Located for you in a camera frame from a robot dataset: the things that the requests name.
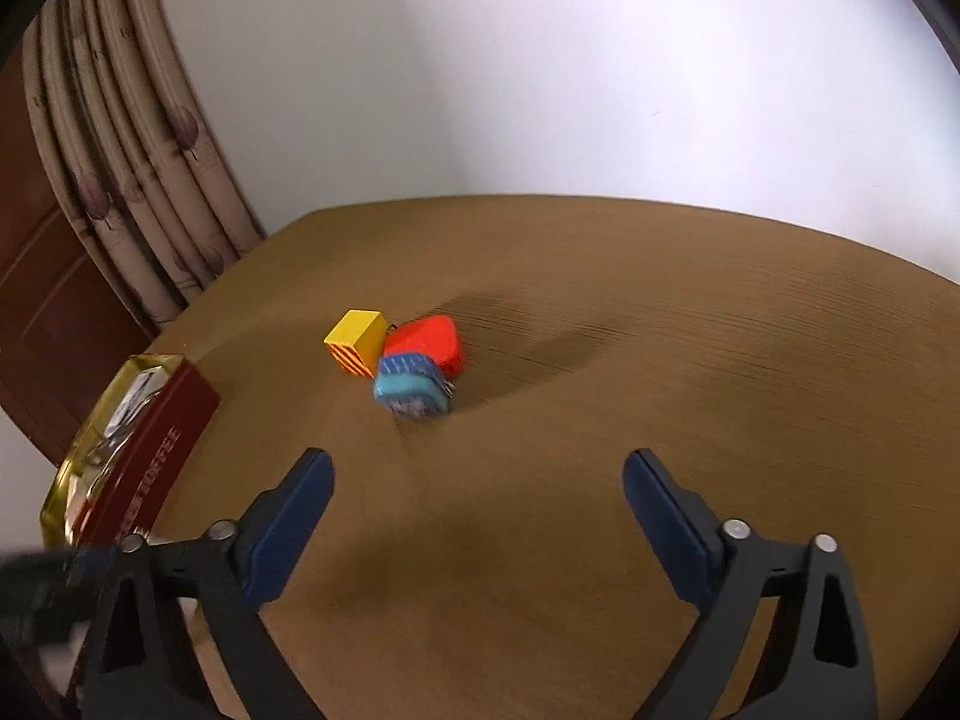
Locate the yellow wooden cube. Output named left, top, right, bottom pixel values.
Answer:
left=324, top=309, right=391, bottom=379

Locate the red gold tin box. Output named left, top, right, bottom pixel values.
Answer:
left=39, top=353, right=221, bottom=550

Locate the blue washi tape roll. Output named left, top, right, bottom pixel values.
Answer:
left=373, top=353, right=452, bottom=419

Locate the red rounded cube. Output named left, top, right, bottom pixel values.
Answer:
left=382, top=314, right=466, bottom=380

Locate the brown wooden door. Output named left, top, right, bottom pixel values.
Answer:
left=0, top=49, right=155, bottom=465

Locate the beige patterned curtain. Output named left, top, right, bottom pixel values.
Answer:
left=21, top=0, right=262, bottom=330

